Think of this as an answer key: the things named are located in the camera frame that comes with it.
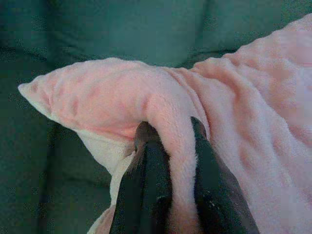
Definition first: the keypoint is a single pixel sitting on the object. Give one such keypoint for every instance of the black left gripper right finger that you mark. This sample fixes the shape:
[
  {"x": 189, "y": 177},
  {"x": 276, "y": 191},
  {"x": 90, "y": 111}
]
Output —
[{"x": 217, "y": 195}]

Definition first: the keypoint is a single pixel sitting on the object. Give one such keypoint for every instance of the pink dotted plush pillow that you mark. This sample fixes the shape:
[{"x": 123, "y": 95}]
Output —
[{"x": 231, "y": 97}]

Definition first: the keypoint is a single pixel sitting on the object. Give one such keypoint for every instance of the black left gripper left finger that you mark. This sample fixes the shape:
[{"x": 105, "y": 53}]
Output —
[{"x": 148, "y": 190}]

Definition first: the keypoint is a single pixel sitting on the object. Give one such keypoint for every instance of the green leather sofa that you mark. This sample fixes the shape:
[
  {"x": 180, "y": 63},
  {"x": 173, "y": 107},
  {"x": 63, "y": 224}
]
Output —
[{"x": 97, "y": 29}]

